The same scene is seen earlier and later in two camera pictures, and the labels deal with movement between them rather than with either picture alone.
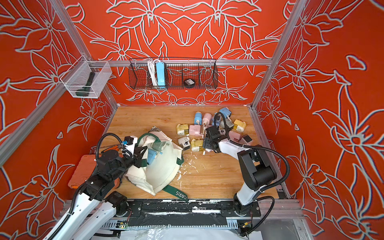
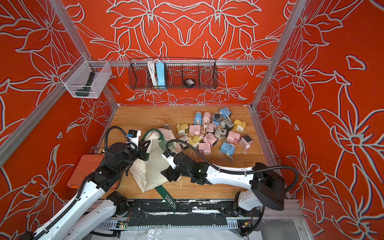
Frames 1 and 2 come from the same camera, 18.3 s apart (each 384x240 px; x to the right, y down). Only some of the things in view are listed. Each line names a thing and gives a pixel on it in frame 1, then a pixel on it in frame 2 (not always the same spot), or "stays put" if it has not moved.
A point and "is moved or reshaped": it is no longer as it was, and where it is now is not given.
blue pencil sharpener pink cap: [198, 117] stays put
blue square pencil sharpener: [225, 111] stays put
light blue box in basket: [160, 74] stays put
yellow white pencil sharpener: [239, 125] stays put
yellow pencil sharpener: [182, 129] stays put
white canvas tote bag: [158, 175] is moved or reshaped
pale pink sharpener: [234, 136] stays put
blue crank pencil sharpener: [151, 155] is moved or reshaped
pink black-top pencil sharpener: [246, 138] stays put
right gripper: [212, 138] to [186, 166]
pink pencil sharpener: [207, 120] stays put
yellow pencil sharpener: [197, 145] is moved or reshaped
